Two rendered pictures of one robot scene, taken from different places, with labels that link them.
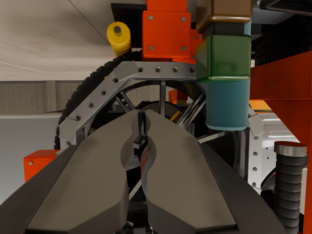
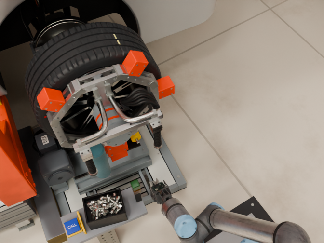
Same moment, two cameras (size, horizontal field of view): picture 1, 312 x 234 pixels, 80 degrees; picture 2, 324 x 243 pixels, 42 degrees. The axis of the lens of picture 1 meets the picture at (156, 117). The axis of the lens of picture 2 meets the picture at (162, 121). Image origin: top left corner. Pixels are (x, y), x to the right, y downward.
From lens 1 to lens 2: 2.01 m
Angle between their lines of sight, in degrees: 67
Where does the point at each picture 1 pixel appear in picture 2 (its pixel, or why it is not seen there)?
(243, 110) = (96, 160)
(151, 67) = not seen: hidden behind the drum
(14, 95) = not seen: outside the picture
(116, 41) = (137, 137)
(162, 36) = (119, 148)
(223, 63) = (138, 187)
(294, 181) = (93, 169)
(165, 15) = (119, 152)
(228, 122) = (101, 155)
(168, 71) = not seen: hidden behind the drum
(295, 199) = (91, 167)
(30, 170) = (171, 90)
